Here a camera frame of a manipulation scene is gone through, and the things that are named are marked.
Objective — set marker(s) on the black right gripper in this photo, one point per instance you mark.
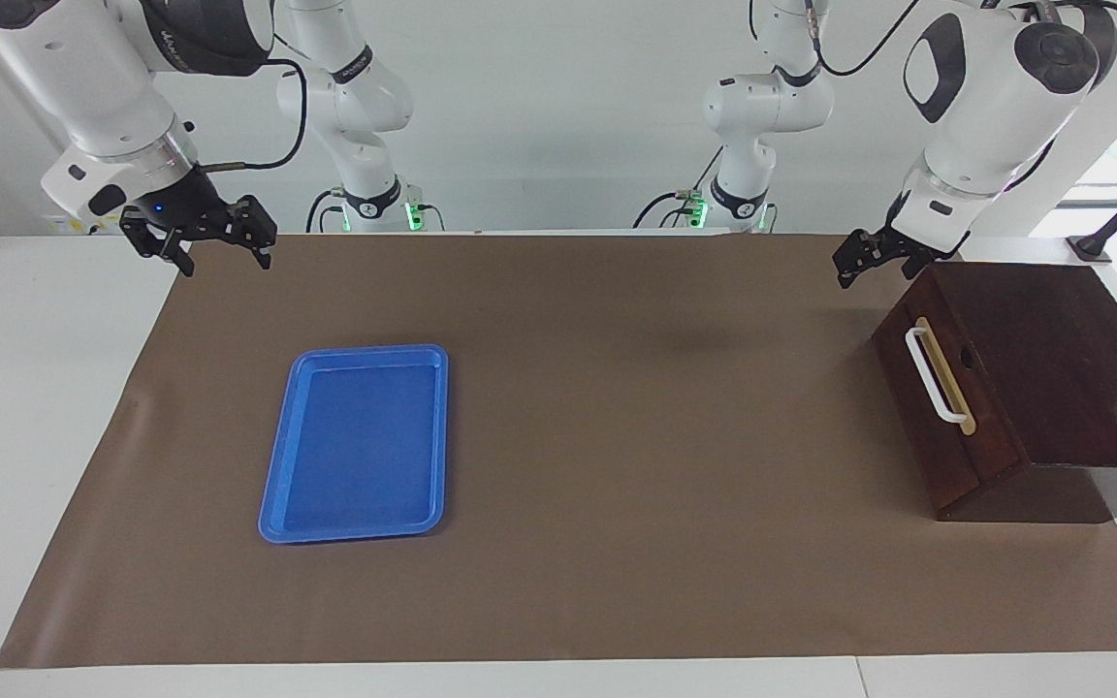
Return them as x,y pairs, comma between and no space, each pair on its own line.
180,208

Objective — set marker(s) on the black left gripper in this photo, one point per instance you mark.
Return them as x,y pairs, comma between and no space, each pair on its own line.
917,247

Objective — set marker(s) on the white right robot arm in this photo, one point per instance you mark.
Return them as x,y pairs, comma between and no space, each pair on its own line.
103,68

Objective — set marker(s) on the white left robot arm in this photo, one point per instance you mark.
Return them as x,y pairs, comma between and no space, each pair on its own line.
985,97

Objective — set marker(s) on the dark wooden drawer cabinet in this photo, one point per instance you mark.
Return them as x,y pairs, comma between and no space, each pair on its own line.
1082,368

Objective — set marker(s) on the blue plastic tray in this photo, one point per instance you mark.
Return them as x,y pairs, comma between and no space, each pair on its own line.
355,446

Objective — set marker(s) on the brown paper table mat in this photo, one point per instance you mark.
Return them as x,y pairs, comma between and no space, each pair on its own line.
617,485

